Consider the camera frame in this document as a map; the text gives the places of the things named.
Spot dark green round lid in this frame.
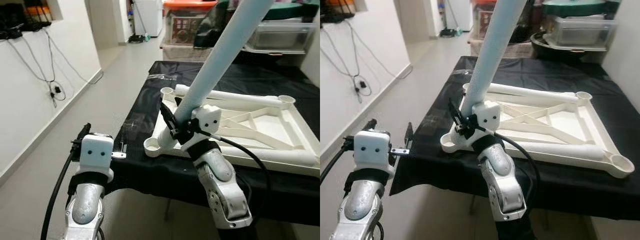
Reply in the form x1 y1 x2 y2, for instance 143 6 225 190
260 0 321 22
542 0 621 18

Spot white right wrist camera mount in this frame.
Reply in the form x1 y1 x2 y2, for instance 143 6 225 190
470 100 502 138
191 105 222 143

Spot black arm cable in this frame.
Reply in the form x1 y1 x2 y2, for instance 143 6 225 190
320 142 356 183
200 131 273 201
482 129 542 201
41 145 81 240

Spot looped black wall cable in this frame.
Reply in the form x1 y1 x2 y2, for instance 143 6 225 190
325 22 373 98
7 30 67 108

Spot black round basin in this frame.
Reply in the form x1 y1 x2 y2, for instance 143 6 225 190
530 31 608 65
235 45 306 65

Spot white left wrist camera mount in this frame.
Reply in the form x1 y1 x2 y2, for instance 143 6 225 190
80 133 115 176
352 129 396 173

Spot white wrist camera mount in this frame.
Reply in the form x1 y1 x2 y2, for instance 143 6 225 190
80 133 115 176
470 100 502 138
191 105 222 143
352 129 396 173

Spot beige patterned cloth cover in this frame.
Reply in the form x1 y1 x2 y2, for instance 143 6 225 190
467 40 536 60
160 42 211 63

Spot long thin black wall cable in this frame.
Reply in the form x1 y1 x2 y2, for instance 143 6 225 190
42 27 104 85
350 20 416 81

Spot white plastic children table top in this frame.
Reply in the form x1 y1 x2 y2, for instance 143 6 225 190
440 82 636 179
143 85 321 177

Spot black electronic devices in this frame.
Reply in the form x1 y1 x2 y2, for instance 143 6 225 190
0 2 53 40
320 0 368 25

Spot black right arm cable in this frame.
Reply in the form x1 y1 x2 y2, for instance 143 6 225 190
482 129 542 201
200 131 273 201

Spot black tablecloth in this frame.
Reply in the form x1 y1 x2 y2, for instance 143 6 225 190
389 55 640 221
107 60 321 226

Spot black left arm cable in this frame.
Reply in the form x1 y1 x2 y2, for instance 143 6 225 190
320 142 356 183
41 145 81 240

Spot black plastic bag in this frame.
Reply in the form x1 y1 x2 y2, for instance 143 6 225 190
517 0 547 43
194 0 236 48

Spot orange lid storage box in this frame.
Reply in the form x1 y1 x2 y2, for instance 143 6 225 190
470 0 496 41
162 0 218 47

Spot clear plastic storage box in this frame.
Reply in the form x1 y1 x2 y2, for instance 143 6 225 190
244 20 316 55
542 15 617 51

